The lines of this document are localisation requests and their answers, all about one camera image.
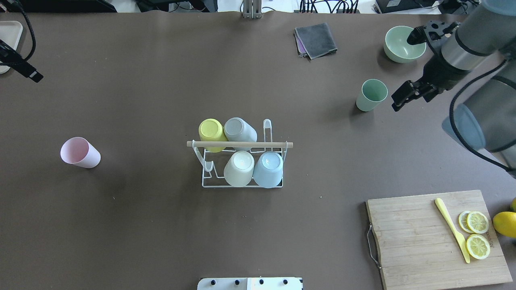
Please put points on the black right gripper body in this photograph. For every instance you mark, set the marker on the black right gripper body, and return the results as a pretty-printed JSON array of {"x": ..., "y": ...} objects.
[{"x": 442, "y": 73}]

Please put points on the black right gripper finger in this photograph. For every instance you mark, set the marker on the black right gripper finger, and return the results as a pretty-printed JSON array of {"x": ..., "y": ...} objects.
[{"x": 407, "y": 92}]

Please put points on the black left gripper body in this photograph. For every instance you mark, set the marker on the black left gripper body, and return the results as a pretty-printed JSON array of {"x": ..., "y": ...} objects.
[{"x": 19, "y": 67}]

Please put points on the green plastic cup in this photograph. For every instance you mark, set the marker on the green plastic cup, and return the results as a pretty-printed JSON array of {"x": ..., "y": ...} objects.
[{"x": 373, "y": 92}]

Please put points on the pink plastic cup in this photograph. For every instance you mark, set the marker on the pink plastic cup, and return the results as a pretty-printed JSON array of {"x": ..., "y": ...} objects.
[{"x": 79, "y": 152}]

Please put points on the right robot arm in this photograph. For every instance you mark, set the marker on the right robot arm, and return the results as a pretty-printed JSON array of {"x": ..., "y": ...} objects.
[{"x": 481, "y": 115}]

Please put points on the light blue plastic cup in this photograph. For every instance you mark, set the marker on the light blue plastic cup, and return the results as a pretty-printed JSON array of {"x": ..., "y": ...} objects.
[{"x": 268, "y": 171}]

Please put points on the grey plastic cup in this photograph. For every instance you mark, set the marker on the grey plastic cup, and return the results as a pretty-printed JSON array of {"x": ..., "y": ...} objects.
[{"x": 238, "y": 130}]

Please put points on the cream plastic cup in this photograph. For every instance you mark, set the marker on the cream plastic cup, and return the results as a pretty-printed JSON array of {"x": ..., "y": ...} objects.
[{"x": 238, "y": 171}]

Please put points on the yellow plastic cup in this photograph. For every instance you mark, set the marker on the yellow plastic cup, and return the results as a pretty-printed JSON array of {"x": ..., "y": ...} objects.
[{"x": 211, "y": 130}]

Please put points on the green bowl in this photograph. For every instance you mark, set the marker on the green bowl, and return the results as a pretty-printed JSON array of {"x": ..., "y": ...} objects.
[{"x": 397, "y": 48}]

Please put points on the grey folded cloth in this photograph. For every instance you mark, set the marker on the grey folded cloth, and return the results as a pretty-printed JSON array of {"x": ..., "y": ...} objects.
[{"x": 317, "y": 40}]

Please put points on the purple folded cloth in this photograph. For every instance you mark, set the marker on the purple folded cloth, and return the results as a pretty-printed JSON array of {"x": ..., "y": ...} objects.
[{"x": 300, "y": 47}]

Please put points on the lemon slice behind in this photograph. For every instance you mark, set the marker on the lemon slice behind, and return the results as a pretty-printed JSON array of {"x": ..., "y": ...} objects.
[{"x": 462, "y": 219}]

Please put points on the lemon slice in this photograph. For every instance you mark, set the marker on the lemon slice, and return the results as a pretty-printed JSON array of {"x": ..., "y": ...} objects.
[
  {"x": 478, "y": 246},
  {"x": 477, "y": 222},
  {"x": 462, "y": 219}
]

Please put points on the lemon slice upper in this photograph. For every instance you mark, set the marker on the lemon slice upper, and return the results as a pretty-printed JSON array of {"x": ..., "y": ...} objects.
[{"x": 477, "y": 222}]

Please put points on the yellow plastic knife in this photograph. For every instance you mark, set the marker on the yellow plastic knife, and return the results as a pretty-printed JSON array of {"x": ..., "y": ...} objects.
[{"x": 459, "y": 237}]

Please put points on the bamboo cutting board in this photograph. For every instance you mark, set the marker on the bamboo cutting board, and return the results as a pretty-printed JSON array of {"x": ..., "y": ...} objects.
[{"x": 417, "y": 250}]

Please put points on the whole yellow lemon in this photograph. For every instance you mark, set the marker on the whole yellow lemon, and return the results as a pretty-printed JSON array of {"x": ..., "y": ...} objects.
[{"x": 505, "y": 223}]

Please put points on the lemon slice lower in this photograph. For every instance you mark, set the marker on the lemon slice lower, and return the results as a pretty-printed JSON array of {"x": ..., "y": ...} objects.
[{"x": 478, "y": 246}]

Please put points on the white wire cup rack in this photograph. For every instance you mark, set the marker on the white wire cup rack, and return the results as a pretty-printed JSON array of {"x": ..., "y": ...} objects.
[{"x": 214, "y": 155}]

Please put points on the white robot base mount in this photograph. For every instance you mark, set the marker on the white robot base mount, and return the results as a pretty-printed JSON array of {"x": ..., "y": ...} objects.
[{"x": 251, "y": 283}]

